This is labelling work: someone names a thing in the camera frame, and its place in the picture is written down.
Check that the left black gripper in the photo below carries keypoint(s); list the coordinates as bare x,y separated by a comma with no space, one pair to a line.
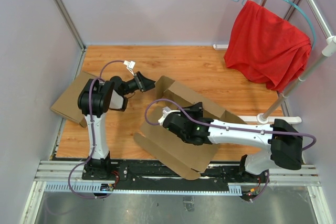
146,84

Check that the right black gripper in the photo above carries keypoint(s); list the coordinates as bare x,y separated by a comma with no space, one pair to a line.
196,109

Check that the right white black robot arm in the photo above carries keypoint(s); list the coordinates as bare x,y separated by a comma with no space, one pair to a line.
279,143

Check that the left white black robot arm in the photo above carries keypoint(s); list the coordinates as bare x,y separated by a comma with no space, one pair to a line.
96,98

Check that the folded brown cardboard box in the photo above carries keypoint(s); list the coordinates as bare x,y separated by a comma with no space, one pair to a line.
67,104

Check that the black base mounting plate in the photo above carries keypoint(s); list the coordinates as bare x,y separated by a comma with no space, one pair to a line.
152,174

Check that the red cloth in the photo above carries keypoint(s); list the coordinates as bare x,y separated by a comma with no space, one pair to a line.
267,49

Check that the white clothes rack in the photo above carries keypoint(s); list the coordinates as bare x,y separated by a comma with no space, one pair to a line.
327,52

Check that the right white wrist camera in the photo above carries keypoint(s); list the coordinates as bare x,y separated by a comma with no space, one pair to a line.
165,112

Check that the grey slotted cable duct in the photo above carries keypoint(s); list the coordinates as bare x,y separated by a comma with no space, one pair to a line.
99,188

